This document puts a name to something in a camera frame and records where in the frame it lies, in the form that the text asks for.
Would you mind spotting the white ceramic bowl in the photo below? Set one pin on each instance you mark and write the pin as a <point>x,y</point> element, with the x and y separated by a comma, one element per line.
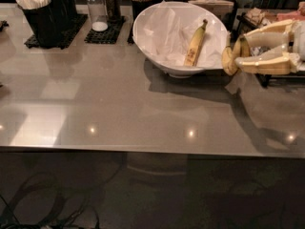
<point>178,69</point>

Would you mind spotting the yellow banana bunch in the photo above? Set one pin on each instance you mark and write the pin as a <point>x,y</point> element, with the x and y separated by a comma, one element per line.
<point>229,55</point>

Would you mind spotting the black cutlery holder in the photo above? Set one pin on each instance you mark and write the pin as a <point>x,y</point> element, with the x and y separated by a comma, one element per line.
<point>56,15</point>
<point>44,37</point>

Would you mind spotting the black condiment packet rack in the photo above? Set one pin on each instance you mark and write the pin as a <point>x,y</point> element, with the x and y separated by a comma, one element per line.
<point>296,15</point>

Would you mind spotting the small black rubber mat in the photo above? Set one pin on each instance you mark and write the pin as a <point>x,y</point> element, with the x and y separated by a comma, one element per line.
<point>109,36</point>

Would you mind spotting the front black cutlery holder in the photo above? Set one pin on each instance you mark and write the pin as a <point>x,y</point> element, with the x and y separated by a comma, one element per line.
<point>44,37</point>

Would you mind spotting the rear black cutlery holder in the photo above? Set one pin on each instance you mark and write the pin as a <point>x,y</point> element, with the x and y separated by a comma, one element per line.
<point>56,15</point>

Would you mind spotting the single yellow banana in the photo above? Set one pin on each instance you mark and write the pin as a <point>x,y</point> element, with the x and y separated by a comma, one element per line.
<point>195,46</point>

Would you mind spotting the large black rubber mat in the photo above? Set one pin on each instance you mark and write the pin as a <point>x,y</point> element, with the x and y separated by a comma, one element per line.
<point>67,36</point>

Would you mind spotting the dark pepper shaker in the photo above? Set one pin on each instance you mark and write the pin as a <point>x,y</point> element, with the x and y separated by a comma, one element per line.
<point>113,10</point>

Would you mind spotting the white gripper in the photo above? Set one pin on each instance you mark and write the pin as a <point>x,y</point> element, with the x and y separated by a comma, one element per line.
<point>299,41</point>

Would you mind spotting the clear salt shaker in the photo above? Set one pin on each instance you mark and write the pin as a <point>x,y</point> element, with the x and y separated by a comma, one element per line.
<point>97,15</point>

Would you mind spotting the white paper bowl liner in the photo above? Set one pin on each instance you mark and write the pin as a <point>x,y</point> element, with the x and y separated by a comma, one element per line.
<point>165,35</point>

